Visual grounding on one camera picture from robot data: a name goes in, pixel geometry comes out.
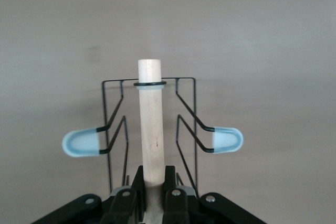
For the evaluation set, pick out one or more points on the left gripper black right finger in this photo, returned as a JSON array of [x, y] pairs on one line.
[[183, 208]]

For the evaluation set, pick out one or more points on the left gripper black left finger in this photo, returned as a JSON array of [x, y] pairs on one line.
[[123, 208]]

